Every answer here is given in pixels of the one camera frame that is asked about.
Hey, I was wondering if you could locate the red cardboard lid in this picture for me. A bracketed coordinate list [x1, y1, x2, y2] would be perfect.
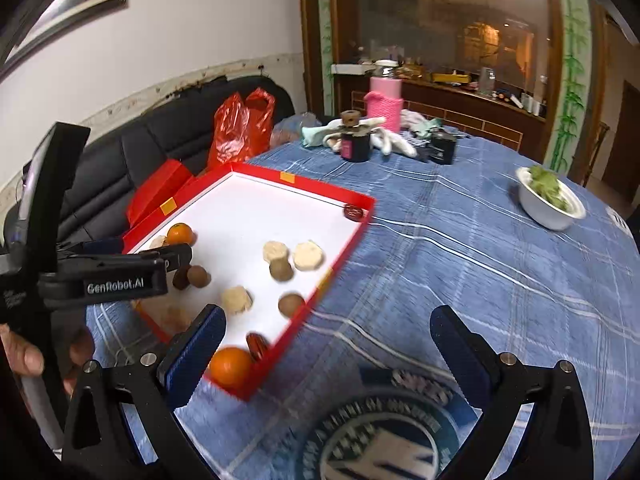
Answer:
[126, 158, 196, 226]

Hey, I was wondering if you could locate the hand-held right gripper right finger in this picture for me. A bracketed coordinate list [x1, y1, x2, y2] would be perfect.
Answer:
[430, 305, 608, 480]

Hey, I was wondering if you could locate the wooden glass partition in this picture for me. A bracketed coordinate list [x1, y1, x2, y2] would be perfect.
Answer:
[297, 0, 606, 183]

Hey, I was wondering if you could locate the red plastic bag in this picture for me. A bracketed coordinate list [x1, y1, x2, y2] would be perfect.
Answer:
[207, 87, 276, 171]

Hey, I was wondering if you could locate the green lettuce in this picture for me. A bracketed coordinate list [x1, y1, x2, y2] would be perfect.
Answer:
[529, 164, 571, 209]

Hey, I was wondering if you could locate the white flat box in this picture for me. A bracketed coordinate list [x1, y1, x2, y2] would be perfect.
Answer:
[331, 62, 375, 76]

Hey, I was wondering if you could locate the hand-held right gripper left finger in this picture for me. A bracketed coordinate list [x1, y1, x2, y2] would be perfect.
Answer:
[61, 304, 228, 480]

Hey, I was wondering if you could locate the wooden chair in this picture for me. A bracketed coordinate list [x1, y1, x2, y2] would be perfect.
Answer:
[582, 121, 611, 188]

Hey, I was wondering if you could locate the white work glove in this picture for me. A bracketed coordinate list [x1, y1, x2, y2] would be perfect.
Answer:
[359, 116, 417, 158]

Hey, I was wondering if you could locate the red cardboard box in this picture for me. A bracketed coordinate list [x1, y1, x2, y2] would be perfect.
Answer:
[122, 162, 377, 402]

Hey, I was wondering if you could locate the small orange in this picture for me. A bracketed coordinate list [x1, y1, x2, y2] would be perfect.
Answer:
[166, 223, 195, 247]

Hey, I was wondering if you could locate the brown wooden door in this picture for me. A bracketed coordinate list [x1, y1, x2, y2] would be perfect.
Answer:
[602, 80, 640, 206]

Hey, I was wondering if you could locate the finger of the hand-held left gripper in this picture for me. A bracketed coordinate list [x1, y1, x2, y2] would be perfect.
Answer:
[125, 243, 193, 273]
[75, 238, 126, 257]

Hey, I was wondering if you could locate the black jar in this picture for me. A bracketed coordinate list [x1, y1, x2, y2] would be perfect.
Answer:
[427, 130, 458, 166]

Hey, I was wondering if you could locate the white crumpled cloth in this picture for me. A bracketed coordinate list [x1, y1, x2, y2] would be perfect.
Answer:
[400, 109, 445, 138]

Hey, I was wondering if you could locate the beige pastry piece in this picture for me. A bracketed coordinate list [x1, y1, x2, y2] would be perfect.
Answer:
[221, 286, 254, 315]
[263, 241, 292, 263]

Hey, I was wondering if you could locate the black leather sofa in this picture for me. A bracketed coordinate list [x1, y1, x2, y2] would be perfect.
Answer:
[0, 75, 296, 261]

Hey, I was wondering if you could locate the large orange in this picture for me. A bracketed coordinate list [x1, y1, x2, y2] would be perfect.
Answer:
[209, 346, 253, 388]

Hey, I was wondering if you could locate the person's left hand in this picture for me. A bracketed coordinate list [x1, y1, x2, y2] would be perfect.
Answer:
[0, 324, 96, 396]

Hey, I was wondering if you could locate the clear plastic bag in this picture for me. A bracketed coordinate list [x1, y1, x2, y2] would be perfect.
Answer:
[272, 112, 321, 148]

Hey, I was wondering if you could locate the bamboo painted panel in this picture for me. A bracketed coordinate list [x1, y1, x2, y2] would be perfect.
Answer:
[547, 0, 593, 181]

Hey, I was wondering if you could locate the dark jar with wooden stopper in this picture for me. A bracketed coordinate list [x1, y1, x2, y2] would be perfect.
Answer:
[339, 110, 372, 163]

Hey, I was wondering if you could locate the white bowl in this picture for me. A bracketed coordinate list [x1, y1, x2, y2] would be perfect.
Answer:
[516, 166, 587, 232]

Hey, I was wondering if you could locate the pink sleeved bottle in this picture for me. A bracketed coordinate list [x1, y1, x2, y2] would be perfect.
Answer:
[363, 60, 405, 133]

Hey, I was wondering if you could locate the pale green cloth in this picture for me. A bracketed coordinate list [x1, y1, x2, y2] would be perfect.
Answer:
[301, 124, 346, 149]

